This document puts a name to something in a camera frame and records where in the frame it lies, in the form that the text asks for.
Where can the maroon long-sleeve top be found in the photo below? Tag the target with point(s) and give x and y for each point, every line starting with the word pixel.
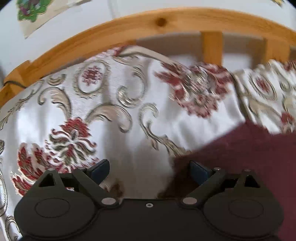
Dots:
pixel 249 146

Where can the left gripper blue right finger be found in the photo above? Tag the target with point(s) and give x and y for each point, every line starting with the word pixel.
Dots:
pixel 206 181

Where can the floral satin bedspread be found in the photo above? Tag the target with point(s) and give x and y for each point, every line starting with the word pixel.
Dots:
pixel 139 110

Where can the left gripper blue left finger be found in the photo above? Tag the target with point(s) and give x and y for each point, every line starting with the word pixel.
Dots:
pixel 89 180

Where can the colourful landscape poster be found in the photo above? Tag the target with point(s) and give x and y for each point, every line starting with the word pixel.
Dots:
pixel 279 2

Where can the blond anime character poster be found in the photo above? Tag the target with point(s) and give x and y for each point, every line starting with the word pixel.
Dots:
pixel 32 14

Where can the white wall pipe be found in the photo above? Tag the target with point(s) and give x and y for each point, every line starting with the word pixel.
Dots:
pixel 113 7

